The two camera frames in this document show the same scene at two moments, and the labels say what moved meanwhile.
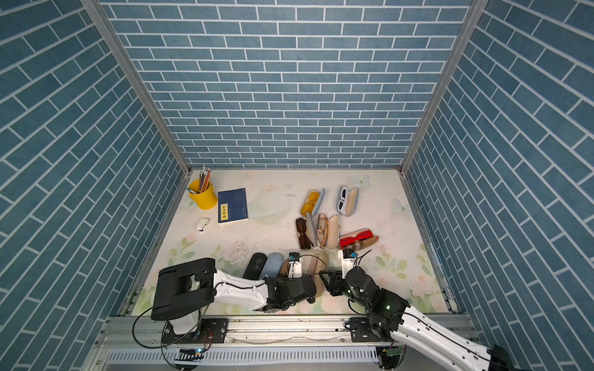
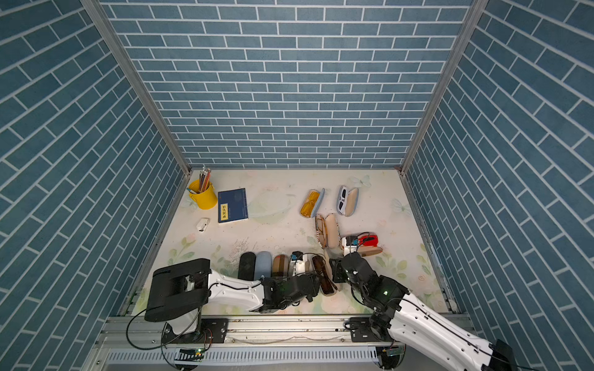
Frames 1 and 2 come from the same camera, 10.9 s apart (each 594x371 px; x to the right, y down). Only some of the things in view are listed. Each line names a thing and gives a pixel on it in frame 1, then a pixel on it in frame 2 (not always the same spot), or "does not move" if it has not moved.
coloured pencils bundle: x=204 y=177 does not move
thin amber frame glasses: x=322 y=228 does not move
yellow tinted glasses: x=309 y=202 does not move
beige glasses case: x=328 y=231 does not move
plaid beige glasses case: x=283 y=273 does not move
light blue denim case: x=272 y=265 -> x=263 y=264
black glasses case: x=256 y=267 -> x=247 y=266
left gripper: x=312 y=280 does not move
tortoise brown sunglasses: x=305 y=243 -> x=328 y=287
